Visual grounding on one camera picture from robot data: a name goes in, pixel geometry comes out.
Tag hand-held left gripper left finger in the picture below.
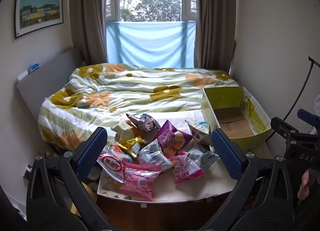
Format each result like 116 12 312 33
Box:
26 126 118 231

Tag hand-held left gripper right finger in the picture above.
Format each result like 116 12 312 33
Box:
200 128 300 231

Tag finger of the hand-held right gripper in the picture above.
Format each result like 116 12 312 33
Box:
271 117 304 142
297 109 320 128

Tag grey white snack packet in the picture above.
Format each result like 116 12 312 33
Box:
137 139 174 173
189 147 227 170

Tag orange white snack packet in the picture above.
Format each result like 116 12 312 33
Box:
107 142 133 164

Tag red white label snack packet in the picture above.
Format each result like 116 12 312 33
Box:
97 153 130 184

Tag white blue snack packet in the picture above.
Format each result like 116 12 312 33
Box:
185 119 212 145

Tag gold foil snack packet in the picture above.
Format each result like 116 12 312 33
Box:
118 137 145 158

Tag cream snack packet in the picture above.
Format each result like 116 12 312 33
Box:
111 117 141 144

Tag green cardboard box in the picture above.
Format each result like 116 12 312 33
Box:
201 86 272 148

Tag pink clear snack packet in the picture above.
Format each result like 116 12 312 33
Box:
170 152 204 184

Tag pink striped snack packet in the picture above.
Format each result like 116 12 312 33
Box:
119 162 162 202

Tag purple chip packet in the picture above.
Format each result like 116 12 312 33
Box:
156 120 193 156

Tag person's right hand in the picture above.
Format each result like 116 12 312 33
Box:
297 170 313 200

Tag floral blanket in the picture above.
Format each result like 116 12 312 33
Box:
37 63 242 150

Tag grey headboard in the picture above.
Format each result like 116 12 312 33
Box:
15 47 83 121

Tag light blue cloth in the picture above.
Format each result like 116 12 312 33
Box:
106 20 197 69

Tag brown curtain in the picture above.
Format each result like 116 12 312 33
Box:
194 0 238 75
69 0 109 66

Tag framed house picture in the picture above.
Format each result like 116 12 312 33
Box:
14 0 64 40

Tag black cable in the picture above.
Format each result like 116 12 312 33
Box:
264 56 320 144

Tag wooden bed frame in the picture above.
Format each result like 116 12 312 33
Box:
96 191 233 231

